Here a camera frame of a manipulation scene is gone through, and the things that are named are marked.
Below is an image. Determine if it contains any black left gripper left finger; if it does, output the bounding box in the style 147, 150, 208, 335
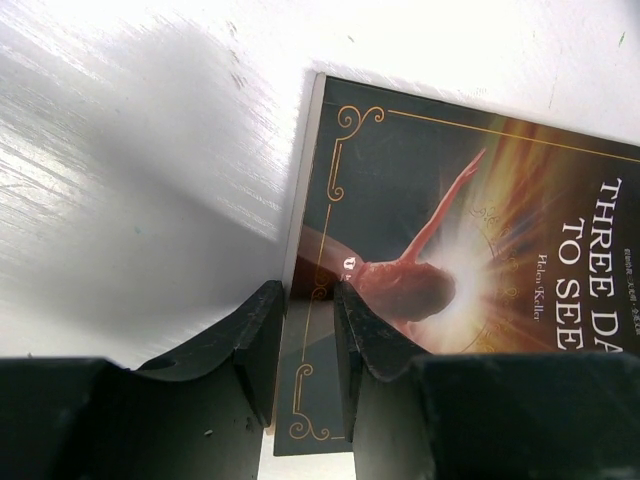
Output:
1, 280, 284, 479

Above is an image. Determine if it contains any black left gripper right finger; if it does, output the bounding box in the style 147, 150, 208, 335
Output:
334, 283, 639, 479

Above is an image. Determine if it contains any Three Days to See book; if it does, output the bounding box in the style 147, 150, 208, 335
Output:
274, 74, 639, 457

